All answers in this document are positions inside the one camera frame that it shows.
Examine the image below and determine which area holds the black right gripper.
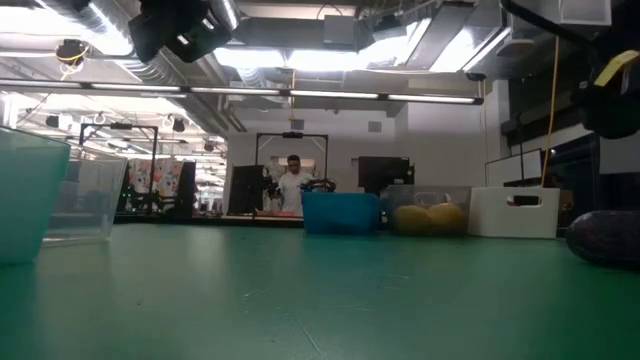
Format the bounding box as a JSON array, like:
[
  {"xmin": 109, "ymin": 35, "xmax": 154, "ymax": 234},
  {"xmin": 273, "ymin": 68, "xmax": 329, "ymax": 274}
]
[{"xmin": 572, "ymin": 47, "xmax": 640, "ymax": 142}]

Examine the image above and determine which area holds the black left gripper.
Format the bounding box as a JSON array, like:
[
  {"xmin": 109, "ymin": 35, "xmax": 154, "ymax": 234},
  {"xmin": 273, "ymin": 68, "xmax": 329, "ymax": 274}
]
[{"xmin": 127, "ymin": 0, "xmax": 236, "ymax": 65}]

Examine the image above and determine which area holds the yellow lemon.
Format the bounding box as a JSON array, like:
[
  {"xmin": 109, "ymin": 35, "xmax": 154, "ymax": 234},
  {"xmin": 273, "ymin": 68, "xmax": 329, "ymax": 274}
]
[
  {"xmin": 429, "ymin": 202, "xmax": 468, "ymax": 235},
  {"xmin": 393, "ymin": 204, "xmax": 435, "ymax": 236}
]

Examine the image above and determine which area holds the yellow tape tag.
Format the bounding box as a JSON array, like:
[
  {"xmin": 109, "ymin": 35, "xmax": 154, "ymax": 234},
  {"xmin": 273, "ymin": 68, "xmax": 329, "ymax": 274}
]
[{"xmin": 593, "ymin": 49, "xmax": 640, "ymax": 87}]

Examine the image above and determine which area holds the white board panel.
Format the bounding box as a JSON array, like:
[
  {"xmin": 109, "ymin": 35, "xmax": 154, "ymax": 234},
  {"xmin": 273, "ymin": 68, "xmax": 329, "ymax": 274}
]
[{"xmin": 485, "ymin": 148, "xmax": 545, "ymax": 189}]

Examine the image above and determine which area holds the grey ceiling ventilation unit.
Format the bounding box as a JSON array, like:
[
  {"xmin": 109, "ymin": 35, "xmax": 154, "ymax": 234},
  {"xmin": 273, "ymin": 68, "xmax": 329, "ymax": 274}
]
[{"xmin": 322, "ymin": 14, "xmax": 376, "ymax": 51}]

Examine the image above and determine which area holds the black upright panel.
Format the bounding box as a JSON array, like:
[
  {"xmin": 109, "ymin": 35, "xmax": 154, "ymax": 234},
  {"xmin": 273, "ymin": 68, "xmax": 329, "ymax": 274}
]
[{"xmin": 174, "ymin": 160, "xmax": 197, "ymax": 217}]

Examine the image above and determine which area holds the white plastic bin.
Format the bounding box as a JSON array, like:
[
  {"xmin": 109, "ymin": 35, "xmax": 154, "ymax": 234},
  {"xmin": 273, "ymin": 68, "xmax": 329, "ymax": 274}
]
[{"xmin": 468, "ymin": 186, "xmax": 561, "ymax": 240}]

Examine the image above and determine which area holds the long ceiling strip light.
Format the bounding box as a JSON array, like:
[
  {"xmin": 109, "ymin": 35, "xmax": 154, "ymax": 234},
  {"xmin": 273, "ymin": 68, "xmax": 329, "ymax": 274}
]
[{"xmin": 0, "ymin": 78, "xmax": 485, "ymax": 105}]

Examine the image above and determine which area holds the black monitor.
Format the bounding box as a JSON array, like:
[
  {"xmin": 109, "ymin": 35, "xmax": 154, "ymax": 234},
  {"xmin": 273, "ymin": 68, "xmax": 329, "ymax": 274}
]
[
  {"xmin": 357, "ymin": 156, "xmax": 415, "ymax": 195},
  {"xmin": 227, "ymin": 164, "xmax": 265, "ymax": 216}
]

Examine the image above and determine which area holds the person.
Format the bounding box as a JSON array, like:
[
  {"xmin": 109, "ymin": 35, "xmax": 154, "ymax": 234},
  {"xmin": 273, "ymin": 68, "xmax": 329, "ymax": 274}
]
[{"xmin": 272, "ymin": 154, "xmax": 321, "ymax": 216}]

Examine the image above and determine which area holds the clear plastic bin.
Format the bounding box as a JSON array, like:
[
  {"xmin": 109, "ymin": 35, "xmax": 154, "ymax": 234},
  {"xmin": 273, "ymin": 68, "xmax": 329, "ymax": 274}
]
[
  {"xmin": 382, "ymin": 185, "xmax": 472, "ymax": 238},
  {"xmin": 43, "ymin": 149, "xmax": 129, "ymax": 247}
]

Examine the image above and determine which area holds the teal translucent plastic bin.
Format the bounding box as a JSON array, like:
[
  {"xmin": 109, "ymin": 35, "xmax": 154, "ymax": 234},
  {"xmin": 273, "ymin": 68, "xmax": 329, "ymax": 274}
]
[{"xmin": 0, "ymin": 127, "xmax": 71, "ymax": 266}]

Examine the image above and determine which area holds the blue plastic bin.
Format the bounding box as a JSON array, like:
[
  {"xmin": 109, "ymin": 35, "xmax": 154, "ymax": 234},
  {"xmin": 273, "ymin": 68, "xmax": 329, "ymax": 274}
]
[{"xmin": 301, "ymin": 192, "xmax": 382, "ymax": 236}]

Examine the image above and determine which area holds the silver round air duct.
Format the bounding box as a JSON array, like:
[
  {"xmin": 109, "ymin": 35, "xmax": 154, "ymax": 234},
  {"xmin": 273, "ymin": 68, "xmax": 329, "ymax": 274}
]
[{"xmin": 204, "ymin": 0, "xmax": 241, "ymax": 31}]

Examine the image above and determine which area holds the yellow hanging cable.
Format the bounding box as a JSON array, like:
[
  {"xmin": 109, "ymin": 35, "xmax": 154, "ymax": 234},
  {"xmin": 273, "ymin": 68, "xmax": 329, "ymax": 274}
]
[{"xmin": 540, "ymin": 34, "xmax": 562, "ymax": 189}]

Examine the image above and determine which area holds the black frame stand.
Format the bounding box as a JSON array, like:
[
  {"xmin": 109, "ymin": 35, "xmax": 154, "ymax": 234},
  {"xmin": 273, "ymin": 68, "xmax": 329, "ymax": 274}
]
[{"xmin": 78, "ymin": 122, "xmax": 160, "ymax": 217}]

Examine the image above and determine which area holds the black gantry frame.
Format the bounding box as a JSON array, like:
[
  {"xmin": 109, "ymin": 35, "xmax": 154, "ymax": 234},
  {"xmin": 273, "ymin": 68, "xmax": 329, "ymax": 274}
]
[{"xmin": 254, "ymin": 131, "xmax": 330, "ymax": 216}]

